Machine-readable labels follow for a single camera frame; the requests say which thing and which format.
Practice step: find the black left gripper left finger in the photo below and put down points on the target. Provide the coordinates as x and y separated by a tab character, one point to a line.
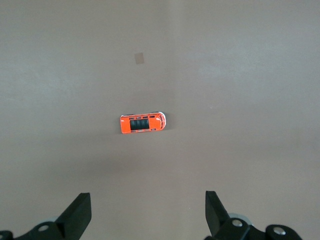
72	220

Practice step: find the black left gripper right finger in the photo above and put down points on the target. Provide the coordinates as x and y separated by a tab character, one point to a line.
220	222

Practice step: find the orange toy bus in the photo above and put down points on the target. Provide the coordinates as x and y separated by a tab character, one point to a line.
142	123

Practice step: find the square brown tape patch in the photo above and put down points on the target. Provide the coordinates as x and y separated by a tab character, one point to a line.
139	58

